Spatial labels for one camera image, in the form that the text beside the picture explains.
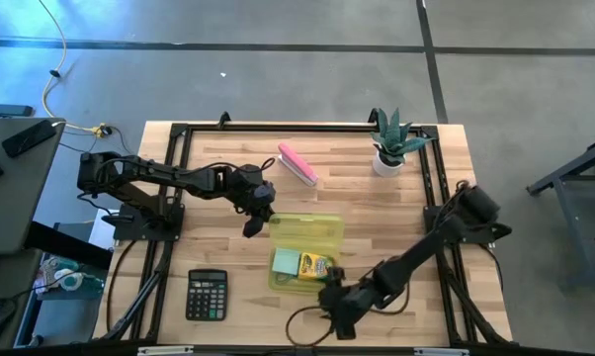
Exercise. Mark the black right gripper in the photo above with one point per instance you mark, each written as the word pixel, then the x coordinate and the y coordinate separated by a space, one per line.
pixel 349 304

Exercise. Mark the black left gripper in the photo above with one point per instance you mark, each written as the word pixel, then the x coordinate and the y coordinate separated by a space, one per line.
pixel 258 195

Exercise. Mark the yellow crayon box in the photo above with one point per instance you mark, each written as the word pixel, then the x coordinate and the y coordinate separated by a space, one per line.
pixel 314 266

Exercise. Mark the blue sticky notes pad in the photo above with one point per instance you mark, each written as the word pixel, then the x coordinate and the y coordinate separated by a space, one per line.
pixel 286 261

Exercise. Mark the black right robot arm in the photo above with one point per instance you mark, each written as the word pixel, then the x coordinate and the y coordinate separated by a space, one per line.
pixel 426 247

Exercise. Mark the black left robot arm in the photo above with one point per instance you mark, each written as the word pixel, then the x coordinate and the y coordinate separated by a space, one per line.
pixel 154 170

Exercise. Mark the yellow translucent plastic box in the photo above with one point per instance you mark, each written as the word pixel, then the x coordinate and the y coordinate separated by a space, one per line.
pixel 307 232

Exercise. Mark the pink and white stapler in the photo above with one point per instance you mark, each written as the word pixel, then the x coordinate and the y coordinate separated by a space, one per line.
pixel 298 164

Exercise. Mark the black calculator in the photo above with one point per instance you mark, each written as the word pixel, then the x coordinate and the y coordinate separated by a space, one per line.
pixel 206 296

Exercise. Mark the white plant pot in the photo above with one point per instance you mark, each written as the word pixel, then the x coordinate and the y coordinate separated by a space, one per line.
pixel 386 169

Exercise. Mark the white paper sheet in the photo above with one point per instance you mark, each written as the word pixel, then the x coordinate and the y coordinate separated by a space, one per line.
pixel 100 232

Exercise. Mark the green snake plant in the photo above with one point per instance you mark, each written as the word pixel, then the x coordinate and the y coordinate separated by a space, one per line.
pixel 394 138

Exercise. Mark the teal patterned pouch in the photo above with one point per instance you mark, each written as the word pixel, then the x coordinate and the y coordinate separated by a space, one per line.
pixel 65 279

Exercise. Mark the grey side desk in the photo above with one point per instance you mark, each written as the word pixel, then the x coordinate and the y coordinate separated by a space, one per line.
pixel 16 207

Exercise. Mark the dark metal cart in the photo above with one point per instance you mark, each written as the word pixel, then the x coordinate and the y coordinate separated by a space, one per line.
pixel 563 222

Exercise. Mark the black smartphone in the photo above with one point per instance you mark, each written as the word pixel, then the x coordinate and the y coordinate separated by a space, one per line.
pixel 29 138

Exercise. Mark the black power strip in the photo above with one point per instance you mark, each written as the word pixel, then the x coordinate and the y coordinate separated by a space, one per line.
pixel 6 110

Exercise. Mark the black aluminium table frame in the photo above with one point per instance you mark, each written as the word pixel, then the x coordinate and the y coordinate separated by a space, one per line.
pixel 302 127

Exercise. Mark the silver metal bracket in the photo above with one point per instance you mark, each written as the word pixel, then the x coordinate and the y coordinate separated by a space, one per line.
pixel 441 352
pixel 165 350

